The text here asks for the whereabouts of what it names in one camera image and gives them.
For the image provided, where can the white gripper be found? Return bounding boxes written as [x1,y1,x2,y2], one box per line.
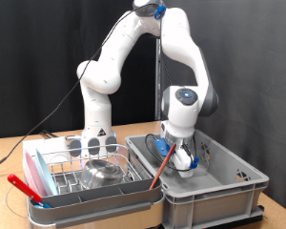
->
[173,147,197,178]

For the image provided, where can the stainless steel bowl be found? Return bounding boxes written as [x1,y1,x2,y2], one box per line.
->
[79,158,126,190]

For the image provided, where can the light blue plate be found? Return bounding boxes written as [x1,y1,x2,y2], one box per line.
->
[34,148,59,197]

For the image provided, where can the grey plastic crate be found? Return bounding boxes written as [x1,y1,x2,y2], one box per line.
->
[125,128,270,229]

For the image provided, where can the vertical metal pole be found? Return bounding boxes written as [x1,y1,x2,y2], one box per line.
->
[153,34,165,121]

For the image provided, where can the dark grey backdrop curtain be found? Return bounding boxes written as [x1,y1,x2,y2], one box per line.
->
[160,0,286,216]

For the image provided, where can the white box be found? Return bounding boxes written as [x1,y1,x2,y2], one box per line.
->
[22,136,71,166]

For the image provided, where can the pink plate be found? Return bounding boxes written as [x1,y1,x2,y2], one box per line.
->
[23,149,47,198]

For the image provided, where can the black backdrop curtain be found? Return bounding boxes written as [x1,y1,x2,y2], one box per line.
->
[0,0,158,139]

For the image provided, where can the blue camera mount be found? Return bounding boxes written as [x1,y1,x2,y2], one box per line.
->
[153,136,200,170]

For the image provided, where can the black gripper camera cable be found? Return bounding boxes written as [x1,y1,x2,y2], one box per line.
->
[144,133,198,173]

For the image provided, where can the grey wire dish rack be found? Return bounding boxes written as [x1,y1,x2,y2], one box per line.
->
[26,143,166,229]

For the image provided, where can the black cables on table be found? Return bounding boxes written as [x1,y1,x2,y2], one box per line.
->
[39,129,60,139]

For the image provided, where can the long black hanging cable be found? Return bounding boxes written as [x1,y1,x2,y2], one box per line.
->
[0,3,174,172]

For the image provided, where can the blue handled utensil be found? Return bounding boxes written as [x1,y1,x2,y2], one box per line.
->
[32,200,51,210]

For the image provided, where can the red handled utensil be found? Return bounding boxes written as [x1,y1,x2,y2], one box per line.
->
[7,174,44,204]

